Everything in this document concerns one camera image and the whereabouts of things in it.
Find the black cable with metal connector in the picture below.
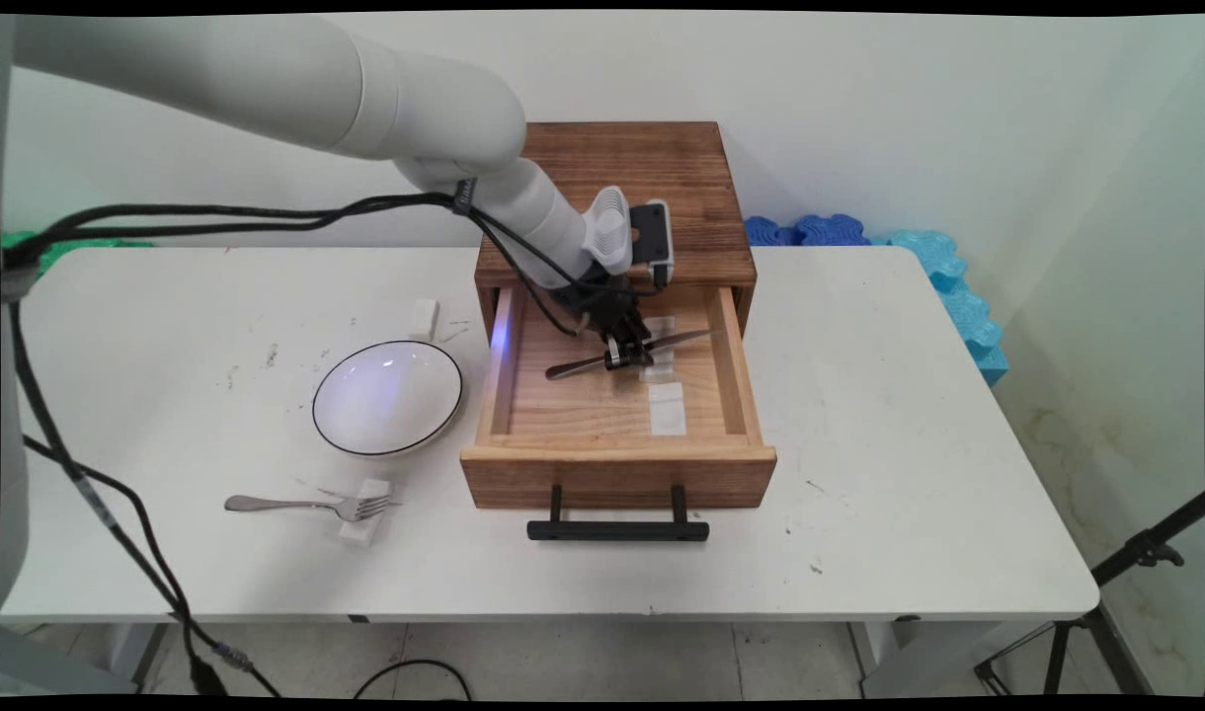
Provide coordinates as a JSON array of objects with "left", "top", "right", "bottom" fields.
[{"left": 5, "top": 286, "right": 282, "bottom": 697}]

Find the dark wooden drawer cabinet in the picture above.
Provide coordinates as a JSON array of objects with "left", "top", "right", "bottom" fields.
[{"left": 474, "top": 122, "right": 758, "bottom": 337}]

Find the light wooden drawer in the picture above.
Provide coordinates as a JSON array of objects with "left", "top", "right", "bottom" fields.
[{"left": 460, "top": 284, "right": 778, "bottom": 511}]

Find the cyan foam mat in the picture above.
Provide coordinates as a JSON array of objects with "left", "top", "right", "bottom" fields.
[{"left": 871, "top": 230, "right": 1011, "bottom": 388}]

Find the white table leg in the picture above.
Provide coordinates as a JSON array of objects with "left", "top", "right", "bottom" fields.
[
  {"left": 109, "top": 622, "right": 169, "bottom": 687},
  {"left": 849, "top": 620, "right": 1008, "bottom": 697}
]

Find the silver table knife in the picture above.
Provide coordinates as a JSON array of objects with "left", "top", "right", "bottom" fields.
[{"left": 545, "top": 329, "right": 714, "bottom": 381}]

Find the black tripod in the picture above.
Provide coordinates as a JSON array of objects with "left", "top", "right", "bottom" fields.
[{"left": 975, "top": 494, "right": 1205, "bottom": 697}]

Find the black metal drawer handle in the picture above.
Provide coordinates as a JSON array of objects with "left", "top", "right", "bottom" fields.
[{"left": 526, "top": 484, "right": 711, "bottom": 543}]

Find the white plate with black rim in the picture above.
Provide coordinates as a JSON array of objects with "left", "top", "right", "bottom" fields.
[{"left": 312, "top": 340, "right": 464, "bottom": 457}]

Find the green foam mat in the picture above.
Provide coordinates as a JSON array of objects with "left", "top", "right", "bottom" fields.
[{"left": 0, "top": 228, "right": 154, "bottom": 276}]

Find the thin black camera cable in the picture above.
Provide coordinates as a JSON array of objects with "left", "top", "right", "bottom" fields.
[{"left": 30, "top": 196, "right": 668, "bottom": 297}]

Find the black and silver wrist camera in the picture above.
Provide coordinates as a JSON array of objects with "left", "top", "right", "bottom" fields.
[{"left": 627, "top": 199, "right": 675, "bottom": 289}]

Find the black looped floor cable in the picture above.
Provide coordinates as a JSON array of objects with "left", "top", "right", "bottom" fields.
[{"left": 354, "top": 659, "right": 473, "bottom": 700}]

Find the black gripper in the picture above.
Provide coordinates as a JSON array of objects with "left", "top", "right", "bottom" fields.
[{"left": 553, "top": 276, "right": 658, "bottom": 373}]

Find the silver metal fork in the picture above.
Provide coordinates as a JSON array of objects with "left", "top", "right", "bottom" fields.
[{"left": 224, "top": 493, "right": 402, "bottom": 521}]

